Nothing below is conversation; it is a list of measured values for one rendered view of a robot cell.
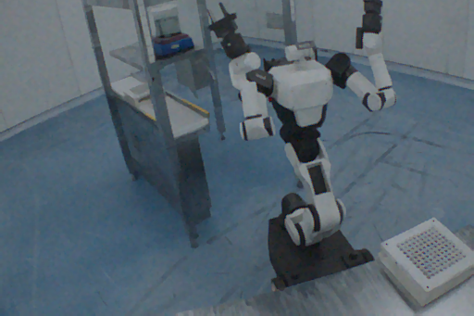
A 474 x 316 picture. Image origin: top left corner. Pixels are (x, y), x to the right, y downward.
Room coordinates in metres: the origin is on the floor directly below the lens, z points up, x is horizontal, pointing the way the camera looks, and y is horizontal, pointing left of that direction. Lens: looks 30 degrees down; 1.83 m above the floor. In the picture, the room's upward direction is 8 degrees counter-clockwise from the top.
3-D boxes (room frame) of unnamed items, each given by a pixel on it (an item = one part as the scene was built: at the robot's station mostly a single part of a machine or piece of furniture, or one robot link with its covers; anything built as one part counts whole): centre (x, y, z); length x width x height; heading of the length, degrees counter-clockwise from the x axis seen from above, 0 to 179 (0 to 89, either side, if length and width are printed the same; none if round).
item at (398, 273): (0.74, -0.57, 0.86); 0.24 x 0.24 x 0.02; 15
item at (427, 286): (0.74, -0.57, 0.91); 0.25 x 0.24 x 0.02; 105
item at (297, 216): (1.65, -0.34, 0.28); 0.21 x 0.20 x 0.13; 10
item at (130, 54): (2.30, 0.41, 1.25); 0.62 x 0.38 x 0.04; 31
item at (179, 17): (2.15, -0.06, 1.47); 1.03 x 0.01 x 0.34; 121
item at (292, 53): (1.64, -0.33, 1.31); 0.10 x 0.07 x 0.09; 100
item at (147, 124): (2.63, 0.60, 0.77); 1.30 x 0.29 x 0.10; 31
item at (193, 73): (2.20, 0.19, 1.14); 0.22 x 0.11 x 0.20; 31
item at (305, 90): (1.70, -0.33, 1.11); 0.34 x 0.30 x 0.36; 100
